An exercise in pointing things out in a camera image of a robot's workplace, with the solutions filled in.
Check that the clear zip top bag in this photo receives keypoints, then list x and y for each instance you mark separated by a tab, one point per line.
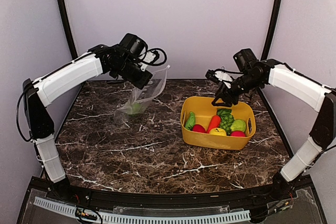
145	96

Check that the black frame post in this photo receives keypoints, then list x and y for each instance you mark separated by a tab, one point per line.
271	29
67	29

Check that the white slotted cable duct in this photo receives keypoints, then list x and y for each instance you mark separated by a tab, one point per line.
145	215

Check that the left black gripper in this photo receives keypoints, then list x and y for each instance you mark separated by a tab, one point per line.
140	83

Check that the red toy apple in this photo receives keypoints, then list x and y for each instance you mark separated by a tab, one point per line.
198	128

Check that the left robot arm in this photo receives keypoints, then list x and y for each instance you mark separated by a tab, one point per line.
128	59

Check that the green toy cabbage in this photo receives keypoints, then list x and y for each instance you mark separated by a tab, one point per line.
238	125

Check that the orange toy carrot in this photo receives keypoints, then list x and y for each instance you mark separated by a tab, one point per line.
214	123

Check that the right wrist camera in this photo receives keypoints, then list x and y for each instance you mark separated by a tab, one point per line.
218	76

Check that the green toy cucumber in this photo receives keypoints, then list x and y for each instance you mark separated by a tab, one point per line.
191	121

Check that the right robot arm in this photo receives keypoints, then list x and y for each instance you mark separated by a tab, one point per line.
311	105

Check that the yellow plastic basket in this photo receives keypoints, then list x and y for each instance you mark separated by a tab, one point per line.
204	111

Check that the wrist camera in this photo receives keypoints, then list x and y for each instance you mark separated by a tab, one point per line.
218	76
151	58

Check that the black front rail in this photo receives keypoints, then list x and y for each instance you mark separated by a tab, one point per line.
103	199

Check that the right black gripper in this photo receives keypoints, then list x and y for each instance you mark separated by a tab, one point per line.
229	95

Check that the green toy grapes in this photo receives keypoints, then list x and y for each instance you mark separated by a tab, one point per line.
227	120

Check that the left black frame post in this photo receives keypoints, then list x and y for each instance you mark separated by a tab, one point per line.
67	29

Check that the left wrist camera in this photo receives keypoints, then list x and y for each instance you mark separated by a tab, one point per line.
151	58

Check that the right black frame post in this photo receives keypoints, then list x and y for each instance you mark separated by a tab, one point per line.
271	29

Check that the yellow toy apple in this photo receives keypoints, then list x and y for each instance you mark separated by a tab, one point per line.
218	131

